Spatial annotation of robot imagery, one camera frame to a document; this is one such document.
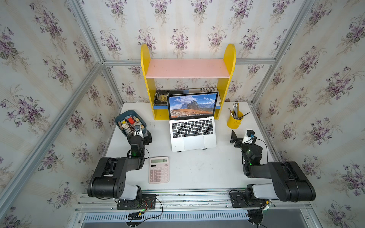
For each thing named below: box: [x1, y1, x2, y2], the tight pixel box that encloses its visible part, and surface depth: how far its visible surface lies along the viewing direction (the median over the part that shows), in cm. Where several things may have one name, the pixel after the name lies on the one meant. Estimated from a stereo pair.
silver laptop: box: [167, 91, 219, 152], surface depth 92 cm
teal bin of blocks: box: [115, 110, 147, 138], surface depth 106 cm
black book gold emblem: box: [153, 89, 184, 106], surface depth 106 cm
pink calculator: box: [148, 156, 170, 184], surface depth 84 cm
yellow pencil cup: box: [227, 110, 244, 130], surface depth 103 cm
